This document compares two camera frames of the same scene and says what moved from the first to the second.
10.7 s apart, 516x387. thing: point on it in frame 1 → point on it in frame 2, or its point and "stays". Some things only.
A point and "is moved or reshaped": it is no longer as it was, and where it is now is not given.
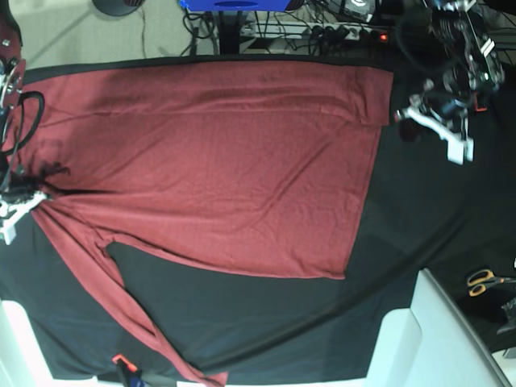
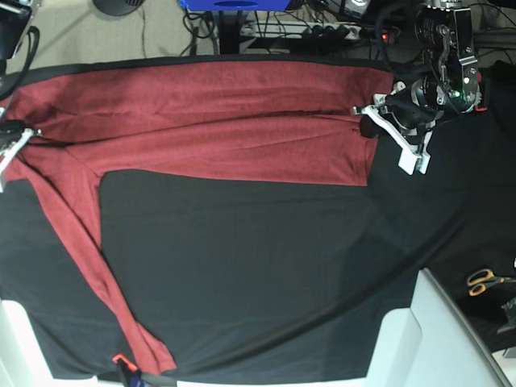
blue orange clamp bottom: (132, 373) stays
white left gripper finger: (8, 230) → (24, 137)
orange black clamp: (477, 109) stays
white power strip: (317, 31) stays
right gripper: (448, 106) → (421, 102)
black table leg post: (229, 32) stays
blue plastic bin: (235, 6) stays
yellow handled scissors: (478, 281) stays
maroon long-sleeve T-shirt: (265, 164) is moved or reshaped
